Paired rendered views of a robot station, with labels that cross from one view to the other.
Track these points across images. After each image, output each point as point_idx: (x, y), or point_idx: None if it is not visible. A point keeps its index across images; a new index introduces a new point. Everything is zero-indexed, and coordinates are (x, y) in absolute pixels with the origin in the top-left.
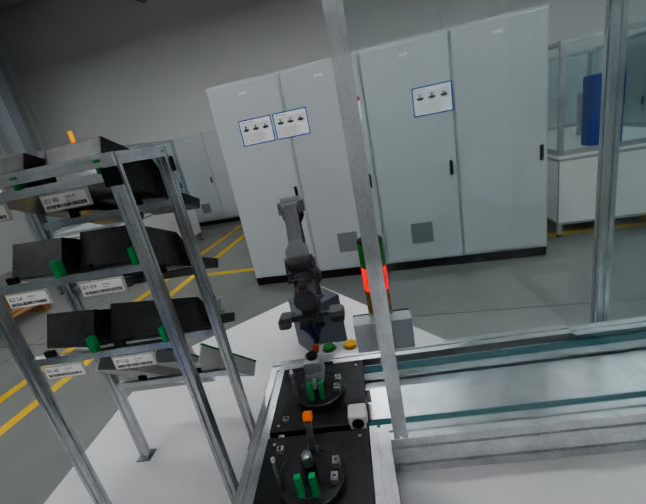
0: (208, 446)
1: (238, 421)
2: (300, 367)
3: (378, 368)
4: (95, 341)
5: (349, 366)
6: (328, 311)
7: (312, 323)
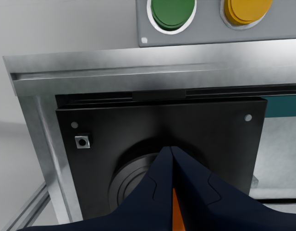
0: (0, 166)
1: (17, 130)
2: (95, 92)
3: (287, 108)
4: None
5: (230, 121)
6: None
7: (171, 219)
